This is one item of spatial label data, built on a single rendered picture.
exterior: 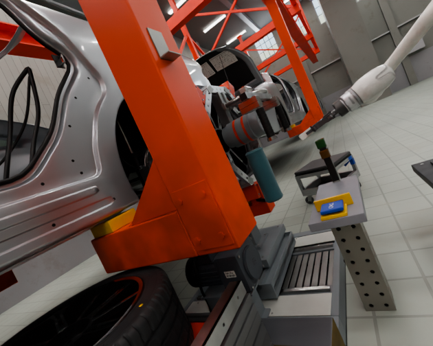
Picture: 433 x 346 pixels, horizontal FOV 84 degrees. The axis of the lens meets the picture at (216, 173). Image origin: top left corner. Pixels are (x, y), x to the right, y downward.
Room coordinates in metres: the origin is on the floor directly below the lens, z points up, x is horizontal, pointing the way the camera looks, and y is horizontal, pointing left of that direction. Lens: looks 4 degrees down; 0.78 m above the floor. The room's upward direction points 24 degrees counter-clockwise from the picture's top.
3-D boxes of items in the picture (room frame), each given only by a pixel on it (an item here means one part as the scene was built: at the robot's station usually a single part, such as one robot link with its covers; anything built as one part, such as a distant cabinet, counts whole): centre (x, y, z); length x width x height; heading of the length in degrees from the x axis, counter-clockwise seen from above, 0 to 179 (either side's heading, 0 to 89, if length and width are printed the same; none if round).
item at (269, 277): (1.34, 0.01, 0.13); 0.50 x 0.36 x 0.10; 149
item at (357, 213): (0.92, -0.39, 0.44); 0.43 x 0.17 x 0.03; 149
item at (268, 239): (1.39, -0.02, 0.32); 0.40 x 0.30 x 0.28; 149
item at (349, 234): (0.90, -0.37, 0.21); 0.10 x 0.10 x 0.42; 59
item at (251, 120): (1.26, -0.23, 0.85); 0.21 x 0.14 x 0.14; 59
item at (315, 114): (4.50, -1.90, 1.75); 0.68 x 0.16 x 2.45; 59
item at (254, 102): (1.05, -0.25, 0.93); 0.09 x 0.05 x 0.05; 59
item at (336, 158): (2.18, -0.92, 0.17); 0.43 x 0.36 x 0.34; 34
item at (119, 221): (1.03, 0.49, 0.71); 0.14 x 0.14 x 0.05; 59
